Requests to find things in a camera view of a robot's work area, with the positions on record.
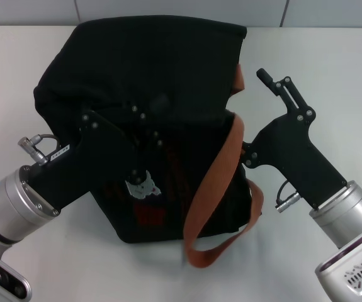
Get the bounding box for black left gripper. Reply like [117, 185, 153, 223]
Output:
[23, 95, 171, 211]

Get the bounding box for left gripper cable connector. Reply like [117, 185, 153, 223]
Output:
[17, 133, 64, 167]

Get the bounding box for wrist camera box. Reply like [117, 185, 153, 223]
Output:
[314, 231, 362, 302]
[0, 245, 33, 302]

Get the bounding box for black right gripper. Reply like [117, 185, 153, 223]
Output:
[239, 68, 349, 211]

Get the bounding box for black food bag orange handles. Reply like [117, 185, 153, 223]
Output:
[32, 20, 265, 270]

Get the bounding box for right gripper cable connector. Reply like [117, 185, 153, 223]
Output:
[274, 179, 302, 213]

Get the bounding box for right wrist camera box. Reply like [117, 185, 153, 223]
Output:
[314, 231, 362, 302]

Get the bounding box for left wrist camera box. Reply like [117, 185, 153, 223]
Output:
[0, 245, 33, 302]

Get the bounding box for gripper cable connector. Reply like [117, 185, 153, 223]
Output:
[274, 179, 302, 213]
[17, 133, 64, 167]

